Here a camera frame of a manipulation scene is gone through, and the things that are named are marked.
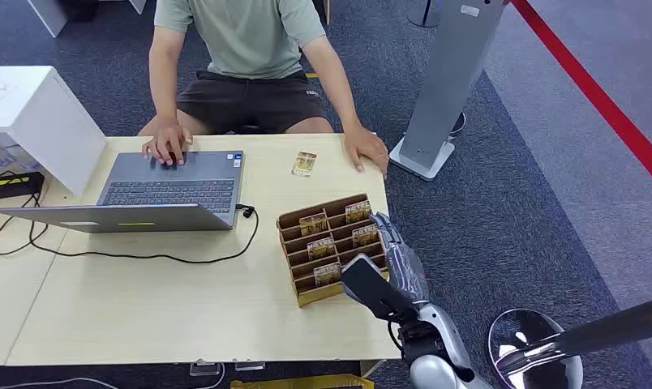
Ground wooden table leg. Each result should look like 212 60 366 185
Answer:
359 359 386 378

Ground black power adapter yellow label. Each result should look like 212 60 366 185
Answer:
0 171 45 200

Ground person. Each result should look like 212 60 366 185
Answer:
138 0 390 178

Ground person's right hand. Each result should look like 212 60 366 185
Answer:
141 122 194 166

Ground black laptop power cable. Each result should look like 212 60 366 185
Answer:
0 192 260 265

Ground black cable at kiosk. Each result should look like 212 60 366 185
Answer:
448 111 467 142

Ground grey laptop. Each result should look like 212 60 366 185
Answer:
0 150 246 234

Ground white furniture piece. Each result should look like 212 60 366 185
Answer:
28 0 71 39

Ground grey stanchion base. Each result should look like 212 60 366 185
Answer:
408 0 444 28

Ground yellow flat object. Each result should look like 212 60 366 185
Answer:
229 374 375 389

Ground grey kiosk stand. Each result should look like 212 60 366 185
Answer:
388 0 507 182

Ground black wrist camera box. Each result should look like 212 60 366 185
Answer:
340 254 413 323

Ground chrome stanchion with dark pole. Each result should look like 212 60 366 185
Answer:
487 293 652 389

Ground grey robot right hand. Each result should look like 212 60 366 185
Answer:
369 211 431 310

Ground wooden card holder rack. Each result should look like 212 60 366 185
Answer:
276 193 390 308

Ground white cable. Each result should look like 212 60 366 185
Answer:
0 377 121 389

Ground red barrier belt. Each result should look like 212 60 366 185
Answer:
511 0 652 197

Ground white cabinet box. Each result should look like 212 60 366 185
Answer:
0 66 107 196

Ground person's left hand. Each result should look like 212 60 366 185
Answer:
343 124 390 178

